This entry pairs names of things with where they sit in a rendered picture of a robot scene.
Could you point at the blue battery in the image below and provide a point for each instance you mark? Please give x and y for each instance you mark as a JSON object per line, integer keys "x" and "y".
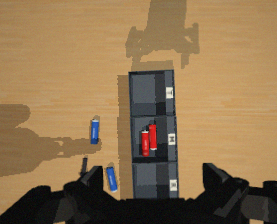
{"x": 94, "y": 131}
{"x": 112, "y": 179}

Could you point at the dark grey three-compartment bin rack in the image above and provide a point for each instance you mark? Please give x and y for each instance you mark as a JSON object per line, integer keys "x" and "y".
{"x": 152, "y": 101}

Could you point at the red aa battery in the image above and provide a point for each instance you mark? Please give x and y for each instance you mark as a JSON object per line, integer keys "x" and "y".
{"x": 152, "y": 137}
{"x": 145, "y": 143}

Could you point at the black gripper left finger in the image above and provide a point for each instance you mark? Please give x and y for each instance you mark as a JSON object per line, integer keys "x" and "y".
{"x": 78, "y": 202}

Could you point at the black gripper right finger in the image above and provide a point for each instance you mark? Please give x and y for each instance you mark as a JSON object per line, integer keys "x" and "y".
{"x": 257, "y": 203}

